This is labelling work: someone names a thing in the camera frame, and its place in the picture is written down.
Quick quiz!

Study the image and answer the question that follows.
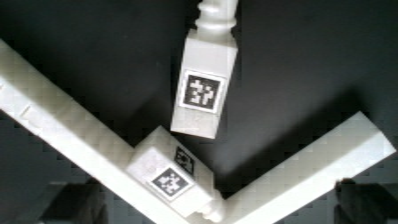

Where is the white table leg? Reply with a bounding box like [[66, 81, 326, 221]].
[[127, 127, 226, 223]]

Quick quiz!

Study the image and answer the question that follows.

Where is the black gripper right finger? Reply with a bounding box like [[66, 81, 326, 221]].
[[334, 179, 398, 224]]

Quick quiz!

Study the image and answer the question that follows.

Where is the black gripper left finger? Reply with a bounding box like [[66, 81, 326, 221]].
[[40, 181, 109, 224]]

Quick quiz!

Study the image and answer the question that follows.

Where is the white table leg tagged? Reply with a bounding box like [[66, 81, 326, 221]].
[[171, 0, 239, 139]]

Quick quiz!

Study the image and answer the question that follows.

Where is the white U-shaped obstacle fence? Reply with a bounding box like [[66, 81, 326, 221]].
[[0, 41, 395, 224]]

